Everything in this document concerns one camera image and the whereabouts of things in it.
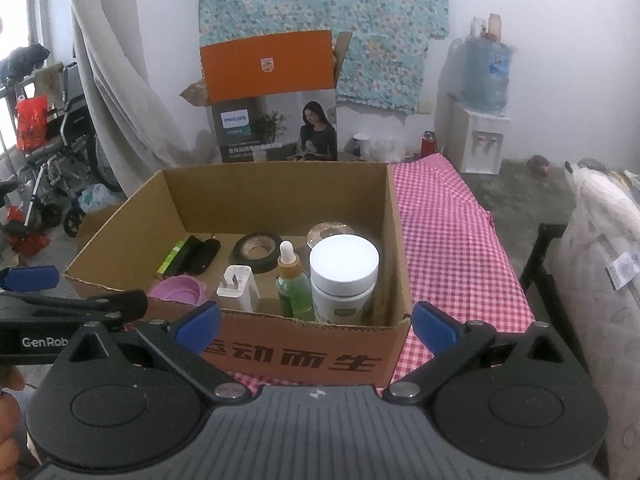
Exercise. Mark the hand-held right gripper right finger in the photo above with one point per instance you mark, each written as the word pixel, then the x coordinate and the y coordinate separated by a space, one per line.
pixel 434 322

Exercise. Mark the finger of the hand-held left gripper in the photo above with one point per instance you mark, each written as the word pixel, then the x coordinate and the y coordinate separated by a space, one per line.
pixel 100 305
pixel 30 278

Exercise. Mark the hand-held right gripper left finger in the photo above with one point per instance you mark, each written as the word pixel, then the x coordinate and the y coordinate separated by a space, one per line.
pixel 200 324

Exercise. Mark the purple collapsible cup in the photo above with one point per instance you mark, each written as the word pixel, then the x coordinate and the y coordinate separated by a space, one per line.
pixel 177 290

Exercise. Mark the white power adapter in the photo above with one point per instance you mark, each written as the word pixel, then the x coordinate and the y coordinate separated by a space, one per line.
pixel 239 290

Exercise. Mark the black oblong case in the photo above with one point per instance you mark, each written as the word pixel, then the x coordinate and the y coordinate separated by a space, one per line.
pixel 202 255

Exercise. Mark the black tape roll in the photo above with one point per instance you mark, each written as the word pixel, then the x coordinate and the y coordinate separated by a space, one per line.
pixel 240 255

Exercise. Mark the green dropper bottle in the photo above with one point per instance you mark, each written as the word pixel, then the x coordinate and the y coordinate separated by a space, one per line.
pixel 292 290

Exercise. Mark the white lidded jar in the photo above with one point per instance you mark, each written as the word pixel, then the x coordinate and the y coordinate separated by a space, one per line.
pixel 342 270

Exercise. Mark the gold round compact case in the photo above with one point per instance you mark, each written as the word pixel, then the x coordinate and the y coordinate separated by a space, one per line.
pixel 330 232

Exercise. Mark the brown cardboard box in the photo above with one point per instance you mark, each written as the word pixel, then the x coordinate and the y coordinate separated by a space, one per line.
pixel 280 200

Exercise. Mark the person's left hand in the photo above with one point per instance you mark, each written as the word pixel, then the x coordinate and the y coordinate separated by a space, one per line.
pixel 9 410

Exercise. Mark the red floor object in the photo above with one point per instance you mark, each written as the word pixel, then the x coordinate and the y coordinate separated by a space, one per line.
pixel 25 235

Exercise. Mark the pink checkered tablecloth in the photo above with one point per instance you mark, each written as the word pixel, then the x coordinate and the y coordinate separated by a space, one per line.
pixel 450 240

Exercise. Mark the pale blue plastic bag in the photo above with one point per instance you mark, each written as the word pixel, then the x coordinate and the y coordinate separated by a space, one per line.
pixel 97 199

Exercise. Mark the folded wheelchair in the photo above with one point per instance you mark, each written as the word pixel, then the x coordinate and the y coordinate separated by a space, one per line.
pixel 65 160

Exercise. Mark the red plastic bag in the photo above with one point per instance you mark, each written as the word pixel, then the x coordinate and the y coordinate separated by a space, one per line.
pixel 32 122

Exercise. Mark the white wrapped bundle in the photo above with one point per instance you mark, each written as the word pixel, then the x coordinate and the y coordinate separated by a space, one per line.
pixel 605 285

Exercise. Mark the red thermos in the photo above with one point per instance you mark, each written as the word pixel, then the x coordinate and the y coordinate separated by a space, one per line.
pixel 428 145

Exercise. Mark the white water dispenser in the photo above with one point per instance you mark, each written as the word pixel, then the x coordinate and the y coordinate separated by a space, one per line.
pixel 480 145

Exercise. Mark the small brown floor object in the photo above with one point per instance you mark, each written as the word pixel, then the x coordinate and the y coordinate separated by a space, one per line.
pixel 540 165

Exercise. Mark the white kettle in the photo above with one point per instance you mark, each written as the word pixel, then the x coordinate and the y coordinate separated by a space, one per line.
pixel 361 145

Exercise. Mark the dark hanging clothes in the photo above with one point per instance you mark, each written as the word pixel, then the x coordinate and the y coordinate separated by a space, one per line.
pixel 25 62

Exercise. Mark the white curtain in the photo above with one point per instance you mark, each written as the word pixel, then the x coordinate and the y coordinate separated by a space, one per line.
pixel 115 70

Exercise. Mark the orange printed appliance box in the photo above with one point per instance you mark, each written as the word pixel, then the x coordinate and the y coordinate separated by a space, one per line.
pixel 270 65

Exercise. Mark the black metal frame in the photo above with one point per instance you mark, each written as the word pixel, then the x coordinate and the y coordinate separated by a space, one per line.
pixel 537 260

